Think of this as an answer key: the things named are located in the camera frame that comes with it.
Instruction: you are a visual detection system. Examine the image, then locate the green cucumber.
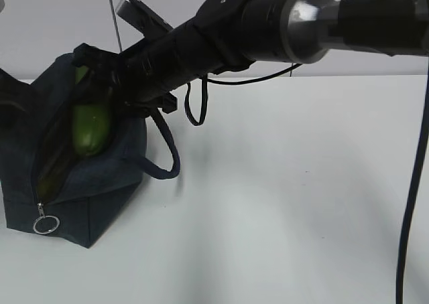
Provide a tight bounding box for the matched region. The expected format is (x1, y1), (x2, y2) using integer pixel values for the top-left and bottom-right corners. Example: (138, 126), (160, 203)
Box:
(72, 66), (112, 157)

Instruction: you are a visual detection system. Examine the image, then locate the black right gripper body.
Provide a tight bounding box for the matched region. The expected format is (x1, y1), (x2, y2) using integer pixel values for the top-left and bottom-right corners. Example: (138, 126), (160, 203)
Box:
(72, 40), (177, 117)

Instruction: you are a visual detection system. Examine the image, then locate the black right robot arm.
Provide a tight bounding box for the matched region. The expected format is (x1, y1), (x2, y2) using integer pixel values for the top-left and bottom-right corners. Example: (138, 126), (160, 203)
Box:
(74, 0), (428, 103)

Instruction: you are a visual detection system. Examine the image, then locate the dark blue lunch bag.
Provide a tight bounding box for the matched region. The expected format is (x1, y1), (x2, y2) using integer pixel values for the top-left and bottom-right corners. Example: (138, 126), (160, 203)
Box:
(1, 54), (180, 248)

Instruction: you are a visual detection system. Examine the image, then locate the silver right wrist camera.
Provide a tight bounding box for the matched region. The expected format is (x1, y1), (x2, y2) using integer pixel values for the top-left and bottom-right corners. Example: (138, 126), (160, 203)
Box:
(115, 0), (173, 37)

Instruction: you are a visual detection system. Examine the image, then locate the yellow pear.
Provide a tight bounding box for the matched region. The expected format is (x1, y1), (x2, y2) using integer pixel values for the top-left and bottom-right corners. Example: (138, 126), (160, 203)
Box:
(36, 150), (76, 204)

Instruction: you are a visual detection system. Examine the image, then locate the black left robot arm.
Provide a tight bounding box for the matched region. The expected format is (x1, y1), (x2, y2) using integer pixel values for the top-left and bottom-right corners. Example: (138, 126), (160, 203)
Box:
(1, 70), (36, 130)

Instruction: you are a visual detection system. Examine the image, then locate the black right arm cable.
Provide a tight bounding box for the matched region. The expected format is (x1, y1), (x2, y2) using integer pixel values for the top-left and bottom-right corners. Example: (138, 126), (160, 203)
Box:
(184, 62), (429, 304)

